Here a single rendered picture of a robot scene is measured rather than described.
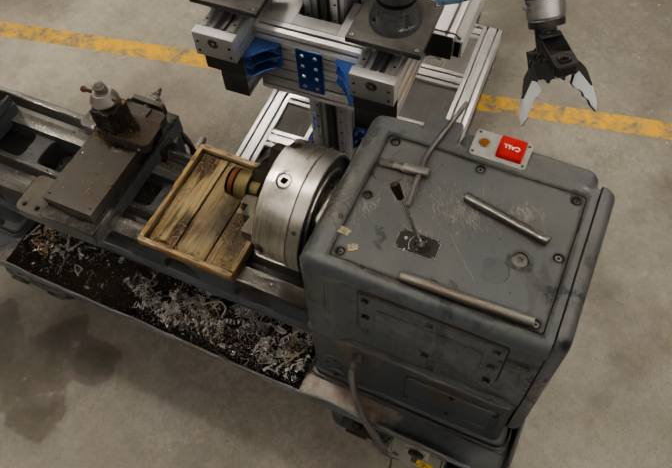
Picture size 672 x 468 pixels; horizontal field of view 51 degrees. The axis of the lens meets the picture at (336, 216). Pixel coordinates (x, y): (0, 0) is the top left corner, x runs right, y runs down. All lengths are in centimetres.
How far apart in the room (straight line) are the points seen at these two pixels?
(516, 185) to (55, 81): 271
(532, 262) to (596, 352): 139
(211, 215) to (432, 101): 141
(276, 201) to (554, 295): 64
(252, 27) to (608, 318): 172
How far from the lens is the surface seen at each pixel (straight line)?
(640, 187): 332
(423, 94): 317
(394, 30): 201
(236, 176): 182
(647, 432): 284
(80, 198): 208
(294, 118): 310
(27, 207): 222
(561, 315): 149
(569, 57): 142
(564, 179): 166
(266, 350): 215
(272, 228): 166
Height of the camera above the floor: 257
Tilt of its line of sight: 58 degrees down
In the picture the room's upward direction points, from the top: 5 degrees counter-clockwise
